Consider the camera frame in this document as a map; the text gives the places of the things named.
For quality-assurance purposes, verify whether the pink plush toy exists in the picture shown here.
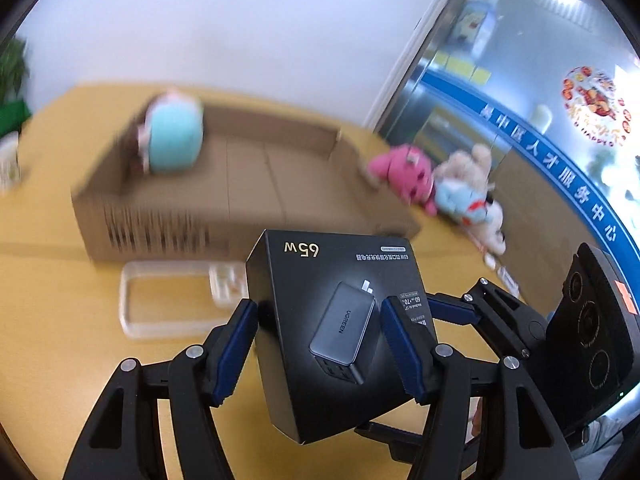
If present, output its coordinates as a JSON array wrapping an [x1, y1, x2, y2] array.
[[364, 144, 437, 216]]

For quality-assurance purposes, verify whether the light blue plush toy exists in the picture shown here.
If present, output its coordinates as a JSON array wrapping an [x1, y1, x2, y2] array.
[[434, 178, 489, 226]]

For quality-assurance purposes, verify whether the clear phone case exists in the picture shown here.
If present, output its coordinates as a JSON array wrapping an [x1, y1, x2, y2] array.
[[118, 261, 248, 340]]

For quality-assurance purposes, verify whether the black charger box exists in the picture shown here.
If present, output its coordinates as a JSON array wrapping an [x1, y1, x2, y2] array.
[[246, 230, 433, 444]]

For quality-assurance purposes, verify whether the green potted plant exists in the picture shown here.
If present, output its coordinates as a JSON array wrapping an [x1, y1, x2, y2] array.
[[0, 37, 29, 104]]

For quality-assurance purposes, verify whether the brown cardboard tray box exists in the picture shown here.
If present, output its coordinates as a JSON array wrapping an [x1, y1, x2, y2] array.
[[73, 103, 420, 261]]

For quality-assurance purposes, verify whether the teal pink pig plush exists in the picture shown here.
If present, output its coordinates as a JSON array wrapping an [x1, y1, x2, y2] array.
[[125, 89, 204, 177]]

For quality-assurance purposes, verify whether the beige rabbit plush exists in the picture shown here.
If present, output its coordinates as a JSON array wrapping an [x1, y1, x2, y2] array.
[[434, 143, 506, 256]]

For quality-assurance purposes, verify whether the paper cup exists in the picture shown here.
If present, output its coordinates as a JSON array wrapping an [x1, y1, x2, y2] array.
[[0, 131, 21, 193]]

